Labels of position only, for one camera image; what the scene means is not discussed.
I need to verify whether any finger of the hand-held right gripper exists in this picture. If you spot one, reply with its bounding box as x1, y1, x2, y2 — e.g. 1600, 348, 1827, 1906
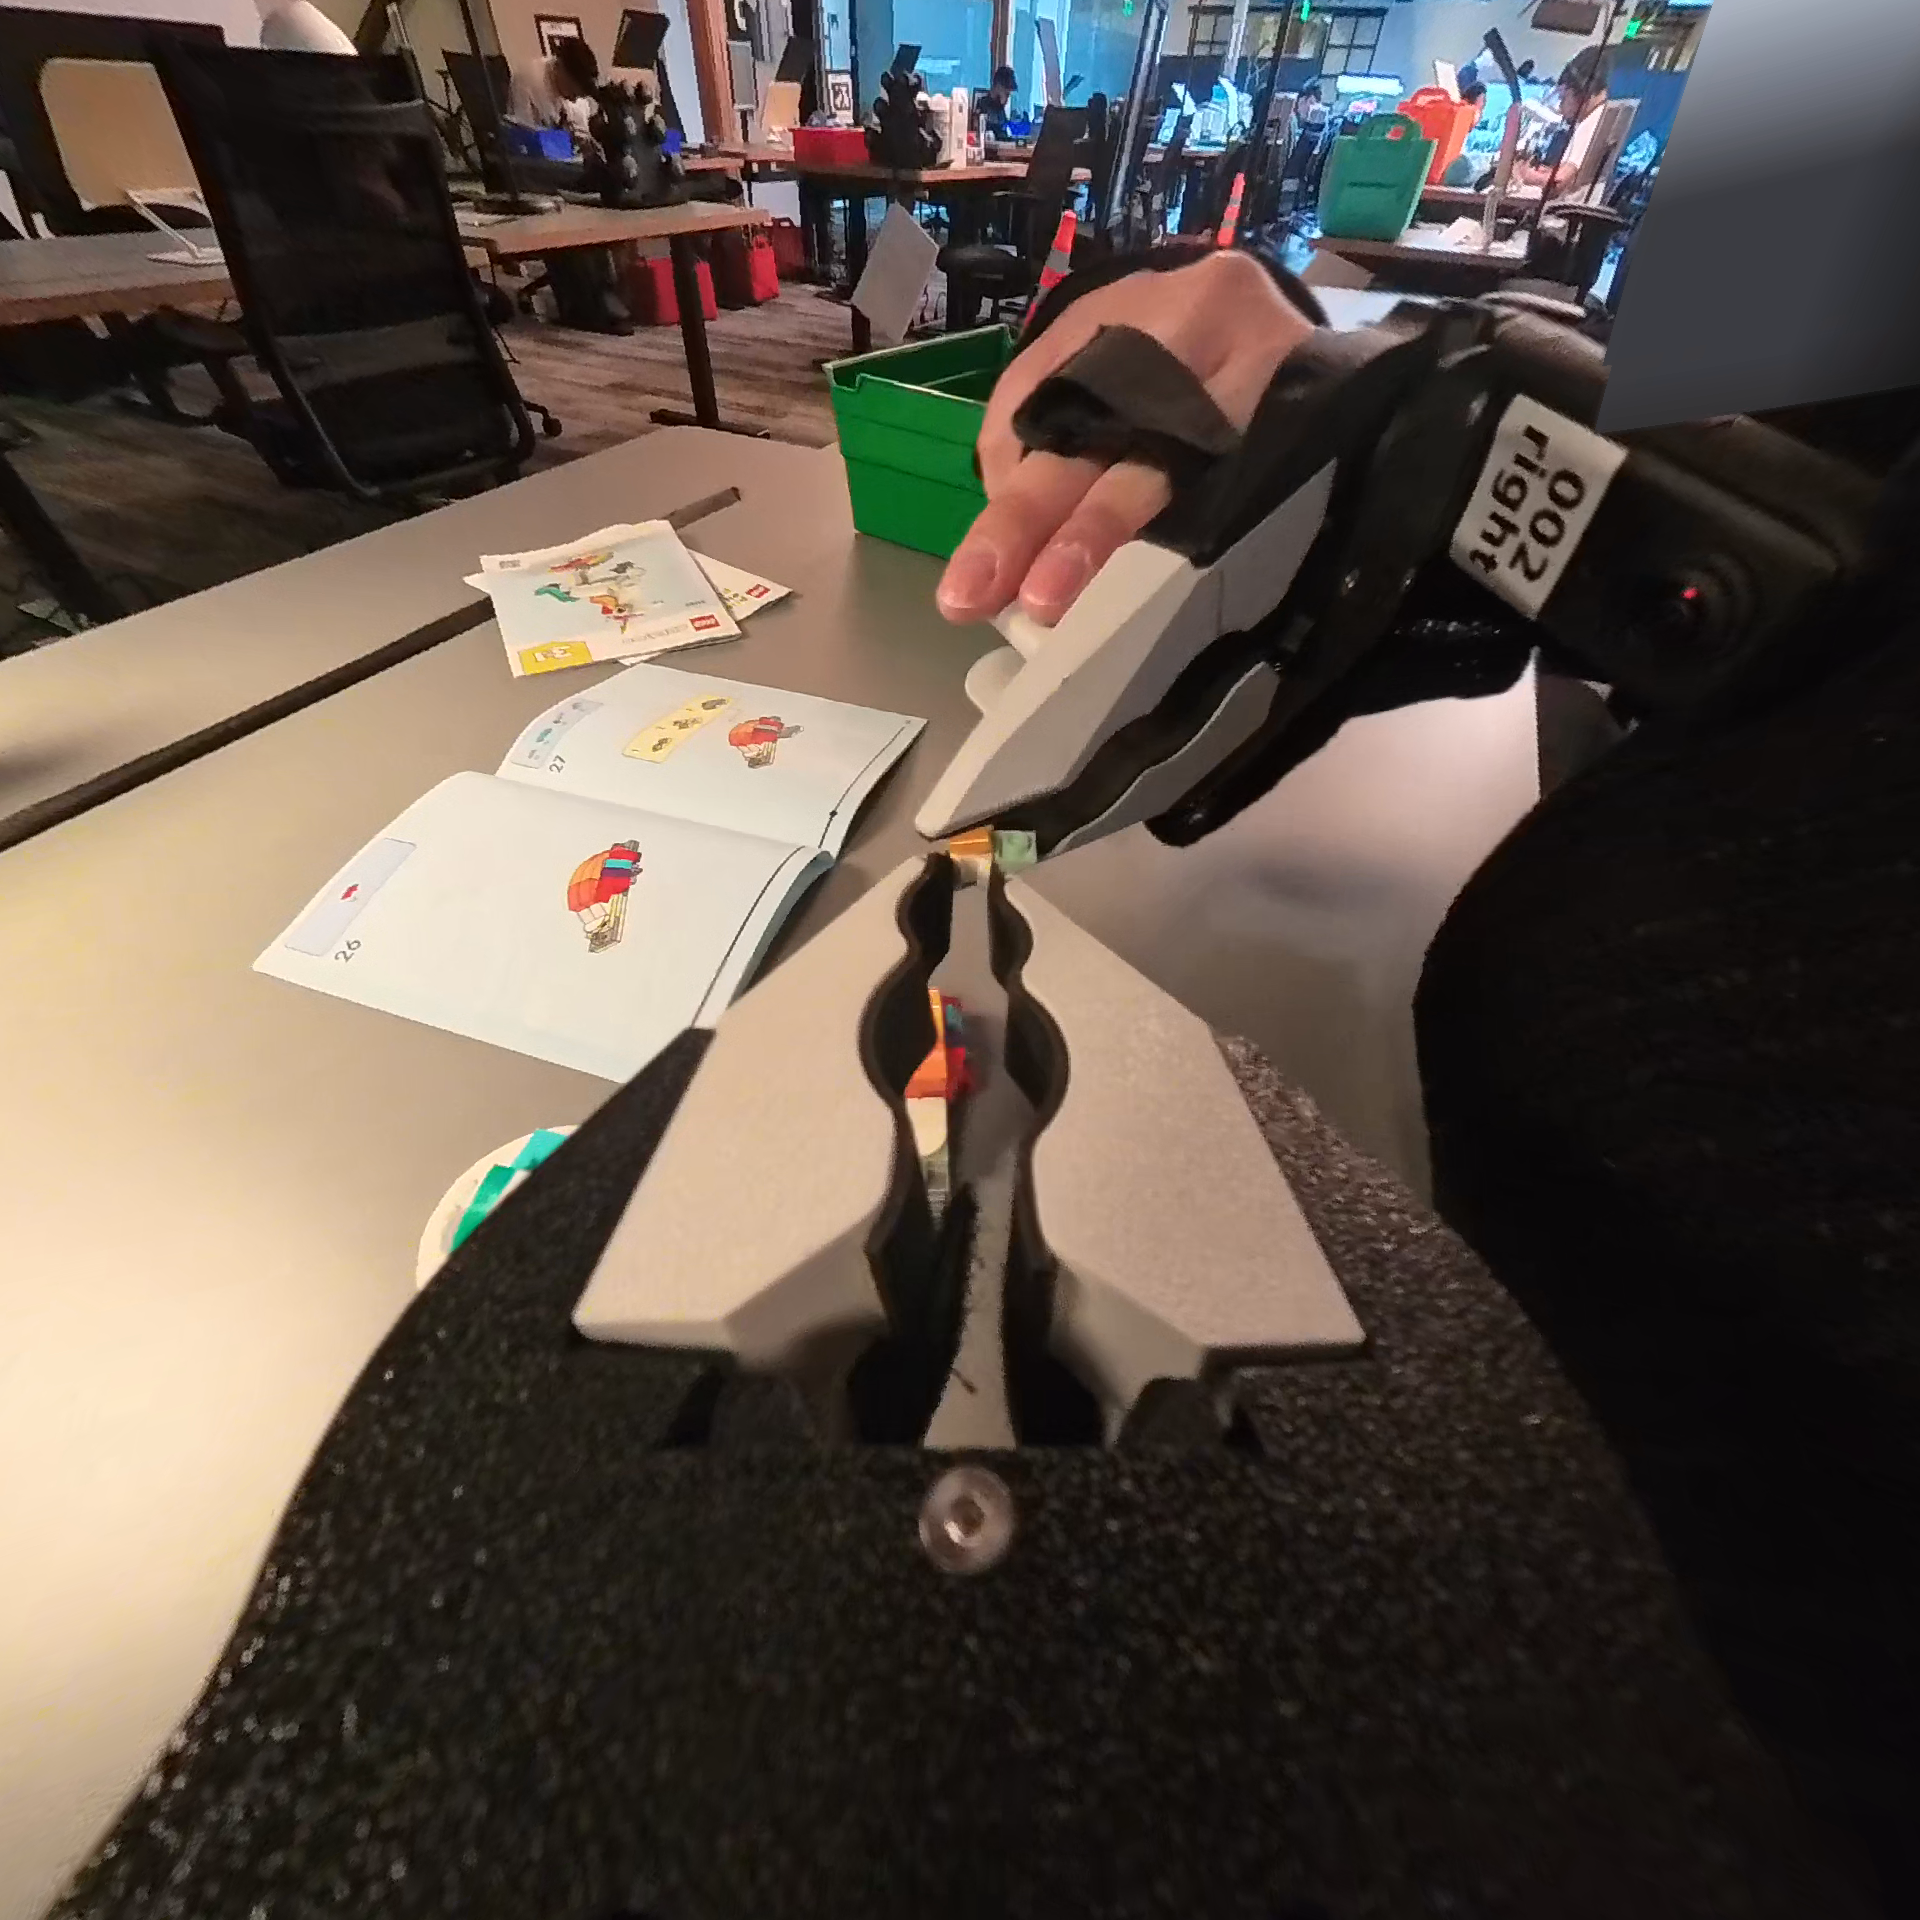
1033, 662, 1289, 860
913, 454, 1339, 844

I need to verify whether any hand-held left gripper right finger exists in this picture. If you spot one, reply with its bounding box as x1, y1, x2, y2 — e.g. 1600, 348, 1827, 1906
983, 868, 1369, 1446

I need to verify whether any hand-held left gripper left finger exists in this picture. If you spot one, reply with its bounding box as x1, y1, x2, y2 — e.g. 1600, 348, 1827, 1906
570, 856, 959, 1369

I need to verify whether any orange lego balloon build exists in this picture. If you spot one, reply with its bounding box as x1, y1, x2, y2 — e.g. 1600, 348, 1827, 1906
899, 982, 994, 1203

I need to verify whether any white round lego base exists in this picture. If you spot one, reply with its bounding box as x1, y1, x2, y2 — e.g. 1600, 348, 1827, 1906
410, 1123, 575, 1295

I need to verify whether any small white lego leaflet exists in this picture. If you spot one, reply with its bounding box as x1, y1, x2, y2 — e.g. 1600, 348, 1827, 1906
682, 547, 797, 626

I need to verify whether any lego leaflet with yellow corner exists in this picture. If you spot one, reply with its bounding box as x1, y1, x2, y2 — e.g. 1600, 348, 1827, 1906
478, 521, 746, 682

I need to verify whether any person's right hand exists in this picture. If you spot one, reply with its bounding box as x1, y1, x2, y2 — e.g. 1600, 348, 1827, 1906
937, 248, 1329, 624

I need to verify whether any green plastic bin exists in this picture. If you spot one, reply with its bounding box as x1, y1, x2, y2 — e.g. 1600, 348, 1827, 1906
822, 319, 1025, 547

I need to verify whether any green tote bag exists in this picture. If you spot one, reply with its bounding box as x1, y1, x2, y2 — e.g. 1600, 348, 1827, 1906
1317, 113, 1435, 242

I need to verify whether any red tote bag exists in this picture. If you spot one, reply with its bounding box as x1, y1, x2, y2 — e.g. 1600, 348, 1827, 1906
1398, 85, 1491, 184

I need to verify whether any open instruction booklet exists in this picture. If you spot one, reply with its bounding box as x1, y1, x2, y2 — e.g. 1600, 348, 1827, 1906
252, 664, 930, 1086

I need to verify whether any white paper sign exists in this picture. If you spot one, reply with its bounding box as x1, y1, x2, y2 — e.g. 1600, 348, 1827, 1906
848, 201, 944, 356

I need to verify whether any wooden office desk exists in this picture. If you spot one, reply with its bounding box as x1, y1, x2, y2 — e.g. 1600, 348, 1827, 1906
449, 201, 777, 436
0, 224, 495, 632

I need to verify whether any black mesh office chair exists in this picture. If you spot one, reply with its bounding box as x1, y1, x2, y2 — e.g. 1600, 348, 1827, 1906
156, 32, 569, 517

